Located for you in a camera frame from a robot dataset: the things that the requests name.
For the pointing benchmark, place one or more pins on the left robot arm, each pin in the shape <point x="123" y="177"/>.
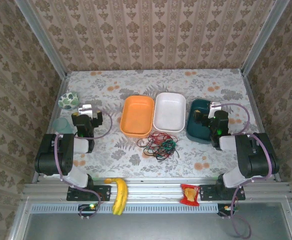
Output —
<point x="53" y="155"/>

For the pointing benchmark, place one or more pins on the teal plastic tray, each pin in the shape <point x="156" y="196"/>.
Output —
<point x="198" y="132"/>

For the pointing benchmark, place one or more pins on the translucent green cup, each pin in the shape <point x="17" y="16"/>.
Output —
<point x="61" y="126"/>

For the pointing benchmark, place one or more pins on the green patterned ball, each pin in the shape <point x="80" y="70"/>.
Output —
<point x="68" y="100"/>

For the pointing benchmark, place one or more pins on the white plastic tray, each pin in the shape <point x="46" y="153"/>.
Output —
<point x="169" y="111"/>

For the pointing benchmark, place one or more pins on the orange plastic tray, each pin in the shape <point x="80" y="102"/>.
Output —
<point x="135" y="115"/>

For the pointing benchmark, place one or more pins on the floral tablecloth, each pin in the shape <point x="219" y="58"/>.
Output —
<point x="140" y="82"/>

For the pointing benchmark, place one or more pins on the yellow banana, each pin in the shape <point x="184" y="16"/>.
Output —
<point x="122" y="192"/>

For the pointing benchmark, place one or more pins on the red snack packet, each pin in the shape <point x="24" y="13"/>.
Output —
<point x="189" y="195"/>

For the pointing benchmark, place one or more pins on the small black controller board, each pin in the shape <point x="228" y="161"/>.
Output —
<point x="85" y="209"/>
<point x="226" y="209"/>

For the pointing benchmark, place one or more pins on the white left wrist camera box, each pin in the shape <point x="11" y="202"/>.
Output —
<point x="85" y="110"/>

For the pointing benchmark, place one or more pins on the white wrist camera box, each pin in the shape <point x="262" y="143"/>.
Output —
<point x="214" y="106"/>
<point x="85" y="110"/>

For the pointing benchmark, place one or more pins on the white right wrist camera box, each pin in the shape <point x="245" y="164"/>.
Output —
<point x="214" y="106"/>

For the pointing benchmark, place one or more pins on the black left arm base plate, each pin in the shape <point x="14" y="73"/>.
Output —
<point x="103" y="192"/>

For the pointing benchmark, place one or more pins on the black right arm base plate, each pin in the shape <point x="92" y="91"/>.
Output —
<point x="207" y="192"/>

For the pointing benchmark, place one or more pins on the aluminium frame post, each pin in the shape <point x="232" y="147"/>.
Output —
<point x="43" y="40"/>
<point x="263" y="37"/>

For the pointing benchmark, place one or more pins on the aluminium frame rail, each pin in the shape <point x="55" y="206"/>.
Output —
<point x="155" y="190"/>

